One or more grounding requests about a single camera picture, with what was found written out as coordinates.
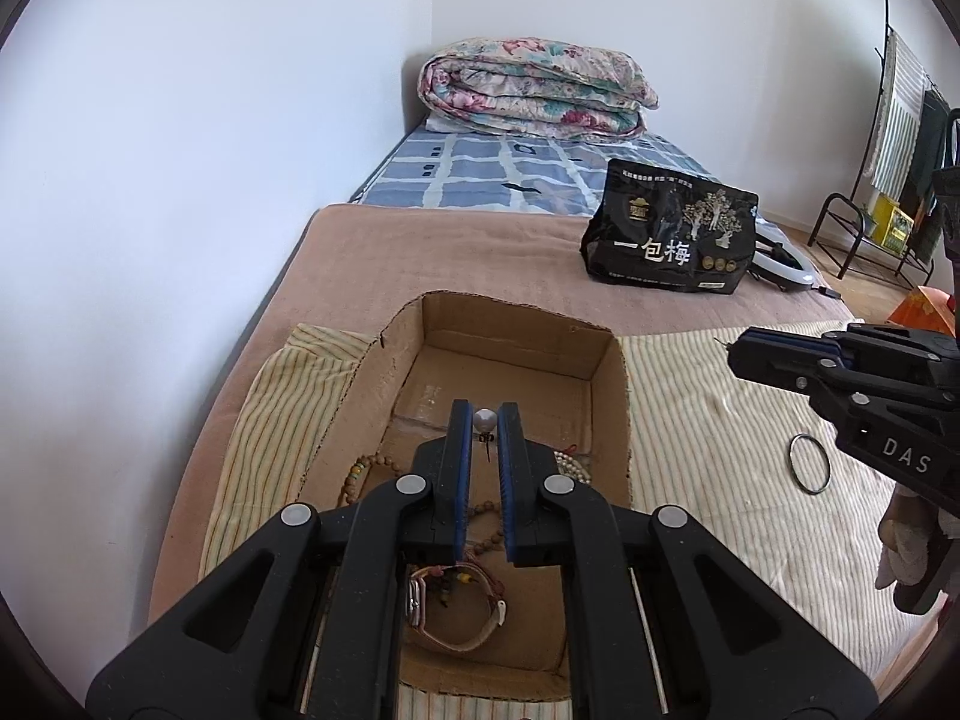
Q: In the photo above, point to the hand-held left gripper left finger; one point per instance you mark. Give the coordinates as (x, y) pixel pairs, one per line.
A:
(461, 465)

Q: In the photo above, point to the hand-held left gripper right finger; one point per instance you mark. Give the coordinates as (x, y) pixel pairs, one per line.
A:
(508, 480)

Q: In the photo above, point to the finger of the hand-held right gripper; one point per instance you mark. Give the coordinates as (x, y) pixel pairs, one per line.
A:
(780, 341)
(772, 367)

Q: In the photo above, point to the pearl earring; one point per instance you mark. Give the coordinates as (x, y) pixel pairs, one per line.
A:
(484, 420)

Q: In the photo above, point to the black bangle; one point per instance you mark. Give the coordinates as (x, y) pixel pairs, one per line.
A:
(792, 465)

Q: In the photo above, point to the cardboard box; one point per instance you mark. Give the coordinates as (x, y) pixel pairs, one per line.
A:
(510, 360)

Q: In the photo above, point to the person's right hand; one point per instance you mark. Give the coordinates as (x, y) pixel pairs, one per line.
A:
(900, 540)

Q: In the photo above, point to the black metal clothes rack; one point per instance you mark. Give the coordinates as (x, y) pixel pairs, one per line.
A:
(832, 217)

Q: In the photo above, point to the black snack bag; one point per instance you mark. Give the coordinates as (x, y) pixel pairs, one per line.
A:
(660, 240)

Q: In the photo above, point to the yellow box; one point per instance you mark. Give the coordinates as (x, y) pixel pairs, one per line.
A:
(892, 221)

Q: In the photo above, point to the yellow striped cloth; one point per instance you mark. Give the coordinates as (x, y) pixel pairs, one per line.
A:
(712, 540)

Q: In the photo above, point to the tan blanket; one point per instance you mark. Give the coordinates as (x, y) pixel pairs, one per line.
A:
(450, 255)

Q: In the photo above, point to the dark hanging clothes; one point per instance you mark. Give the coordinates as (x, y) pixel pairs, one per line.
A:
(926, 157)

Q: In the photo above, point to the striped hanging towel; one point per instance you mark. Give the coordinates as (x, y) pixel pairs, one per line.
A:
(896, 120)

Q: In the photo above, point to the blue plaid bedsheet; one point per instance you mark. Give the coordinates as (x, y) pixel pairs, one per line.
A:
(465, 172)

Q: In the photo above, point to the folded floral quilt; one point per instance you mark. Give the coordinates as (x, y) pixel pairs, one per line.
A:
(525, 82)

